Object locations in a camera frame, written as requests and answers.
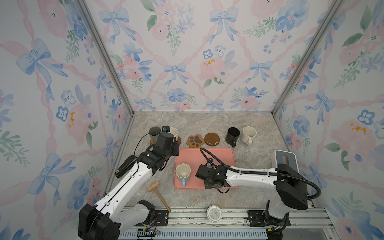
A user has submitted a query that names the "grey mug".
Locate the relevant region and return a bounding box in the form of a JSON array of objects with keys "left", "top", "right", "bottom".
[{"left": 149, "top": 127, "right": 162, "bottom": 144}]

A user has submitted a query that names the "cream mug blue handle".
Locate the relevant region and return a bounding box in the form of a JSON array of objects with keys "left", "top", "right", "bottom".
[{"left": 175, "top": 163, "right": 192, "bottom": 188}]

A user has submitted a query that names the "cream mug back row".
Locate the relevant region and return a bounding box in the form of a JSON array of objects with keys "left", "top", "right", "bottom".
[{"left": 170, "top": 127, "right": 178, "bottom": 140}]

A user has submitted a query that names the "black mug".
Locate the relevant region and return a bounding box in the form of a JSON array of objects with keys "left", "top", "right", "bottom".
[{"left": 225, "top": 127, "right": 240, "bottom": 148}]

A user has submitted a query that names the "white mug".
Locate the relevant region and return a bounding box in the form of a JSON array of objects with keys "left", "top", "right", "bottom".
[{"left": 240, "top": 126, "right": 257, "bottom": 146}]

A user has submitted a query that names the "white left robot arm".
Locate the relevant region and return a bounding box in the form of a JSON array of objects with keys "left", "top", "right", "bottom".
[{"left": 78, "top": 132, "right": 180, "bottom": 240}]

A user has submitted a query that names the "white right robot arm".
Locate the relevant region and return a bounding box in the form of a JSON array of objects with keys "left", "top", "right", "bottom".
[{"left": 195, "top": 164, "right": 322, "bottom": 232}]

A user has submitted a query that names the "black stapler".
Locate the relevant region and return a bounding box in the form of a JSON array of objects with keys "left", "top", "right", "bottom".
[{"left": 115, "top": 155, "right": 136, "bottom": 179}]

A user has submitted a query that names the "wooden mallet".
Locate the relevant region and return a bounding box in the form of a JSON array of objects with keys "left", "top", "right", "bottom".
[{"left": 147, "top": 181, "right": 172, "bottom": 213}]

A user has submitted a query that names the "pink silicone tray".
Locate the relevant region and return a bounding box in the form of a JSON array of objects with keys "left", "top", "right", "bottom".
[{"left": 174, "top": 148, "right": 236, "bottom": 190}]

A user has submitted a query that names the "white round lid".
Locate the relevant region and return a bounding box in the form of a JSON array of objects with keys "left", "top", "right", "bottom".
[{"left": 207, "top": 205, "right": 222, "bottom": 223}]

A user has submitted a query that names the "dark brown round coaster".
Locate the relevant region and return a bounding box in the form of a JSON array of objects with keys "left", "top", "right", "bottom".
[{"left": 204, "top": 133, "right": 221, "bottom": 147}]

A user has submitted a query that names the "brown paw print coaster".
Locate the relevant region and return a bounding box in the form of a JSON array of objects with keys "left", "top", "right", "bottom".
[{"left": 187, "top": 135, "right": 205, "bottom": 148}]

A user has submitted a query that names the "light blue woven coaster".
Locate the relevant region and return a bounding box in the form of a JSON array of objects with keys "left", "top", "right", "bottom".
[{"left": 238, "top": 140, "right": 253, "bottom": 147}]

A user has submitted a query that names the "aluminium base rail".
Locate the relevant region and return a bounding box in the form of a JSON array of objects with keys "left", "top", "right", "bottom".
[{"left": 117, "top": 208, "right": 341, "bottom": 240}]

